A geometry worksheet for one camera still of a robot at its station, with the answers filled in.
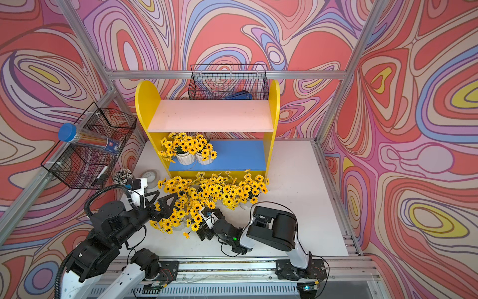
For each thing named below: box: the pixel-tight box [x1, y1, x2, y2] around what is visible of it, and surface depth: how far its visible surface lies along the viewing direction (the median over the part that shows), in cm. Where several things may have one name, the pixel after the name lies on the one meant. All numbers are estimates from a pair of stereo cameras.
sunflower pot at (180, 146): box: [157, 132, 197, 166], surface depth 82 cm
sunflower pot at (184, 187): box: [157, 176, 197, 207], surface depth 84 cm
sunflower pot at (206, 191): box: [190, 171, 226, 210], surface depth 82 cm
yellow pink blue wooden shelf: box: [135, 79, 281, 181], surface depth 78 cm
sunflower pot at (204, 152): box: [194, 133, 218, 166], surface depth 81 cm
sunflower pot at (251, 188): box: [237, 168, 271, 210], surface depth 84 cm
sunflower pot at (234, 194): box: [221, 181, 249, 211], surface depth 82 cm
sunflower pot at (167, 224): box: [149, 206, 187, 235], surface depth 75 cm
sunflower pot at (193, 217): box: [182, 200, 216, 240], surface depth 75 cm
